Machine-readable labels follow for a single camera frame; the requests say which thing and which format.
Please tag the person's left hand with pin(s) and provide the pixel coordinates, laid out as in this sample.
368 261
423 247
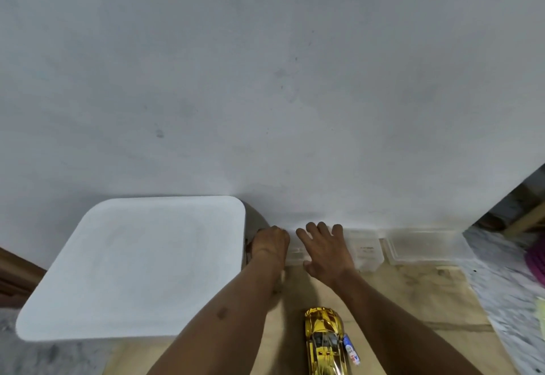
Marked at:
270 243

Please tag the person's right hand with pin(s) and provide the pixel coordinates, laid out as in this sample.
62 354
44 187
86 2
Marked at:
328 255

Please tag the person's right thumb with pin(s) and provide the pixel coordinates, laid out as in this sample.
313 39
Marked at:
308 265

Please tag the person's right middle finger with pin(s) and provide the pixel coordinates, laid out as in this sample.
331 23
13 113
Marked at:
313 231

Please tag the person's left fingers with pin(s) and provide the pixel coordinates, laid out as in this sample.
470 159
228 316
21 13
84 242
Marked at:
276 231

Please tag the person's right little finger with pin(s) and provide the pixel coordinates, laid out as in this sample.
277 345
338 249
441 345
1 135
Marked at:
338 233

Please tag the small clear plastic box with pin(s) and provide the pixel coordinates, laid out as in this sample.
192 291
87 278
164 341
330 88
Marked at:
296 254

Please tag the person's right forearm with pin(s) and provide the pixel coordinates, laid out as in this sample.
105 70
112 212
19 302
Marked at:
383 328

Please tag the person's left forearm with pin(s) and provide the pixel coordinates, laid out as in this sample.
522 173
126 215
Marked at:
230 315

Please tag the gold toy car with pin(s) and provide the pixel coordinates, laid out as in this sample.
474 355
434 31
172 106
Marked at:
324 340

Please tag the flat clear plastic container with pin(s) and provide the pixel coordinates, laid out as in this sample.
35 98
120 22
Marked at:
425 246

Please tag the blue and white tag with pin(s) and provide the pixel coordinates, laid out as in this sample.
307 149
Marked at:
351 350

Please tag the white storage bin with lid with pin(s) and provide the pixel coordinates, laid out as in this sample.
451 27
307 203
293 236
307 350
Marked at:
136 268

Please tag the wooden plank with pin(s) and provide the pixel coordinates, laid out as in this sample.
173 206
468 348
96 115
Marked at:
526 218

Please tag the purple object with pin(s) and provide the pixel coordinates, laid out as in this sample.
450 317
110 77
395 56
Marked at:
537 262

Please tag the yellow object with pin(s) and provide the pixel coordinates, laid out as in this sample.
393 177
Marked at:
541 315

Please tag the brown wooden furniture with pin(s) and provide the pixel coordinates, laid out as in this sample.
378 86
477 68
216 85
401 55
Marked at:
19 277

